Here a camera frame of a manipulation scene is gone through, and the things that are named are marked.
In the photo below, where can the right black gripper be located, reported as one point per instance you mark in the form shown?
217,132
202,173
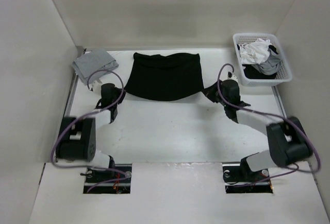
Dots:
209,91

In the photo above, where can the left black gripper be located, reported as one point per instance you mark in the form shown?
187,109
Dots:
121,95

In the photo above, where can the black tank top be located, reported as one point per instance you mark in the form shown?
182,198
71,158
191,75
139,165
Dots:
165,78

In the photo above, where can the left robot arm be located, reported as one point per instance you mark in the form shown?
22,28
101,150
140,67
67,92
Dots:
76,144

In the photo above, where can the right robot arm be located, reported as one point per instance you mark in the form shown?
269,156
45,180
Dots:
287,142

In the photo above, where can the folded grey tank top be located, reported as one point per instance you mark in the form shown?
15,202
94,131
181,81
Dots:
98,59

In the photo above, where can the black garment in basket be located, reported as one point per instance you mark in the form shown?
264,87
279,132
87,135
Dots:
252,72

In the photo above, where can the white garment in basket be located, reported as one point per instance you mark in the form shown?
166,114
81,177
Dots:
254,53

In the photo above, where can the grey garment in basket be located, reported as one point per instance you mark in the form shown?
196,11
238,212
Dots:
271,66

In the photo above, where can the white plastic laundry basket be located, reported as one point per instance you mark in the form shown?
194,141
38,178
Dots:
283,75

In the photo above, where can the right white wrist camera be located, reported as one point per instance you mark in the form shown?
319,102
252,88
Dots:
232,76

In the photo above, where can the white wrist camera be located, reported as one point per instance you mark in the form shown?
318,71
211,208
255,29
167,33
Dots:
96,86
232,76

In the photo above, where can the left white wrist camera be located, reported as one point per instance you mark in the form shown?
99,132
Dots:
96,86

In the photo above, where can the left metal table rail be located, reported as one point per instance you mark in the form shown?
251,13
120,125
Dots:
69,87

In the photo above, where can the metal table rail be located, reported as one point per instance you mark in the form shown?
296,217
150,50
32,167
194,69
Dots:
279,101
69,87

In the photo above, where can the right metal table rail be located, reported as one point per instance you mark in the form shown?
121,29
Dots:
279,101

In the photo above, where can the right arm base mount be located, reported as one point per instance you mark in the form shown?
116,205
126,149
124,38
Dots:
237,182

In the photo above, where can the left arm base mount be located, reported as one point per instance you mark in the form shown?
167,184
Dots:
105,182

